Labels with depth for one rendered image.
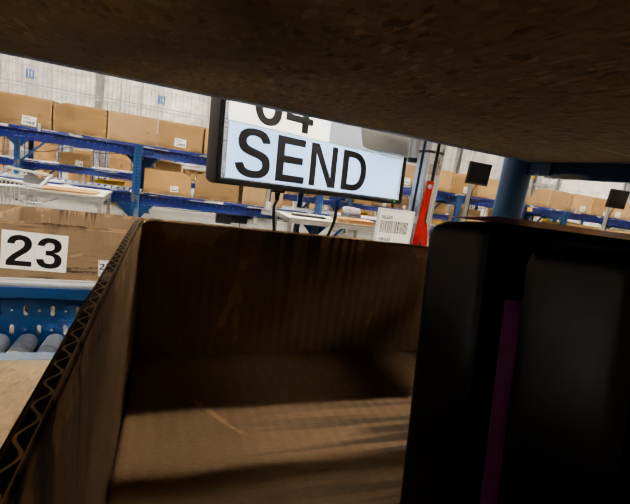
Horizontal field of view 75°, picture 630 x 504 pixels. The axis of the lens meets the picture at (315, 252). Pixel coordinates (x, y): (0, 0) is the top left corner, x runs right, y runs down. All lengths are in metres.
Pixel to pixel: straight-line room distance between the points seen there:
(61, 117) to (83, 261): 4.67
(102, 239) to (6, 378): 1.06
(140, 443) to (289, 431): 0.07
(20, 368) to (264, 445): 0.17
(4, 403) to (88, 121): 5.68
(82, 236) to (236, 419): 1.15
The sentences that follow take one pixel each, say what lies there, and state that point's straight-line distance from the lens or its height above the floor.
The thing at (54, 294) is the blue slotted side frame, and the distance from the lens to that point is 1.35.
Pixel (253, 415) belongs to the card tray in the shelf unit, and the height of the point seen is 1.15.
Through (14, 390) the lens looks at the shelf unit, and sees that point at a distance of 0.30.
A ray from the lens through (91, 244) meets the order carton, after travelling 1.36.
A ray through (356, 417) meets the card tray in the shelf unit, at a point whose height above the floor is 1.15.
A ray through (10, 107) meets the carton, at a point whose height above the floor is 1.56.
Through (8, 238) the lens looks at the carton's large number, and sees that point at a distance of 1.40.
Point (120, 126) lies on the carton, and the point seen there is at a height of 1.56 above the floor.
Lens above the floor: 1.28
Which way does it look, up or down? 10 degrees down
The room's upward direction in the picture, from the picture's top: 9 degrees clockwise
